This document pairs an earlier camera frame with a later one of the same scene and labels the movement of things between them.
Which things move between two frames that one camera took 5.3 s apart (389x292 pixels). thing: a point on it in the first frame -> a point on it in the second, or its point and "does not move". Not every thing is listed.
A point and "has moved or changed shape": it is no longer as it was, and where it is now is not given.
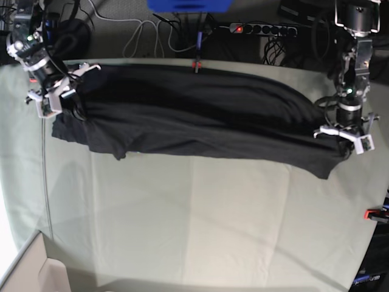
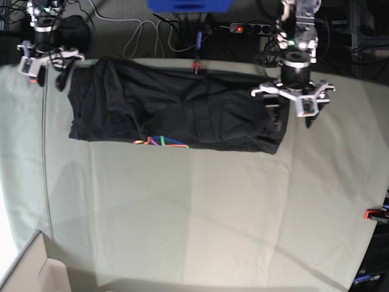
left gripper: [361, 136] -> [306, 98]
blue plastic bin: [190, 6] does not move
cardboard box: [33, 271] does not move
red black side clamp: [377, 215] does not move
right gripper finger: [70, 102] -> [61, 79]
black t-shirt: [211, 111] has moved or changed shape
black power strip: [263, 29] does not move
